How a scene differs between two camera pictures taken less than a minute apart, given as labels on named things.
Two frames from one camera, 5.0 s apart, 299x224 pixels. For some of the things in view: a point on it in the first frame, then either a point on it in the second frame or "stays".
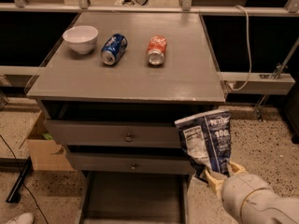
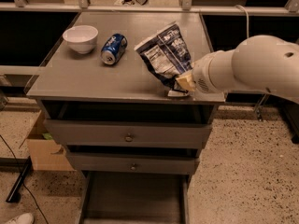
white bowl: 81,38 stays
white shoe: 23,218 stays
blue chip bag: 206,140 -> 166,57
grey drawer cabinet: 110,91 stays
